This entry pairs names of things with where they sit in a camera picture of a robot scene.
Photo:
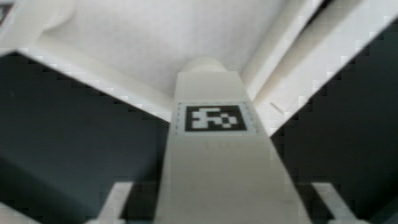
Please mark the white desk top tray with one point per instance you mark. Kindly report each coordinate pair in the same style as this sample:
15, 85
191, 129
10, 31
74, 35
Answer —
120, 42

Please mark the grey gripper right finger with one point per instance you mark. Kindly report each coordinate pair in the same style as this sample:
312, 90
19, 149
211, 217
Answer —
344, 216

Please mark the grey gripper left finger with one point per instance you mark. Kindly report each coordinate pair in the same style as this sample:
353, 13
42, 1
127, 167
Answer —
111, 213

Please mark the white U-shaped obstacle fence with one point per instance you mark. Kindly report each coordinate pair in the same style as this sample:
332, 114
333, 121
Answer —
335, 38

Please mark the white desk leg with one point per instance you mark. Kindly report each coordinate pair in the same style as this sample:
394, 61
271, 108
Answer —
227, 185

